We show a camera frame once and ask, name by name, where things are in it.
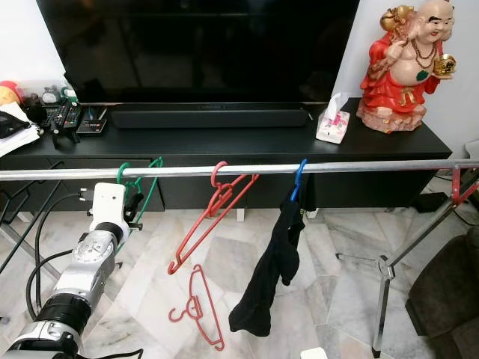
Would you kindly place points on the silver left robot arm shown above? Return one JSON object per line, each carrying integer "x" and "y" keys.
{"x": 90, "y": 269}

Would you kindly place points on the blue plastic hanger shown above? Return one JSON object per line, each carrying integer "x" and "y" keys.
{"x": 301, "y": 178}

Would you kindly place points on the silver metal clothes rack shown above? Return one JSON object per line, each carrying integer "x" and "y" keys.
{"x": 194, "y": 170}

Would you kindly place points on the black soundbar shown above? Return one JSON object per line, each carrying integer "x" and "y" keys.
{"x": 209, "y": 116}

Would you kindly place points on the white paper stack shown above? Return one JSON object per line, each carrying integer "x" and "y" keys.
{"x": 19, "y": 142}

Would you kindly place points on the plain black garment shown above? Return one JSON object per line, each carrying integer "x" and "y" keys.
{"x": 269, "y": 269}

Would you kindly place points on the black pouch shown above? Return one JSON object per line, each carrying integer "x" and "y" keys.
{"x": 11, "y": 123}

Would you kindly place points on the black TV cabinet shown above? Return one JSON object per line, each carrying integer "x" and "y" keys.
{"x": 269, "y": 146}

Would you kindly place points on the orange round doll figurine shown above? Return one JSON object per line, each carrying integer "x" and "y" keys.
{"x": 11, "y": 93}

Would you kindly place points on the black flat television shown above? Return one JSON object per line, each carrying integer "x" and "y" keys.
{"x": 194, "y": 52}

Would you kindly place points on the white pink tissue box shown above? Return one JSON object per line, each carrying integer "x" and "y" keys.
{"x": 333, "y": 126}

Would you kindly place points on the black power adapter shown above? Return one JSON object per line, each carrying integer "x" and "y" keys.
{"x": 430, "y": 203}

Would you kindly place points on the red laughing Buddha statue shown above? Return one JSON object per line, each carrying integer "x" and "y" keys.
{"x": 404, "y": 78}

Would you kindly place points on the dark grey fabric sofa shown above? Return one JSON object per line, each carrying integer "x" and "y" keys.
{"x": 445, "y": 299}

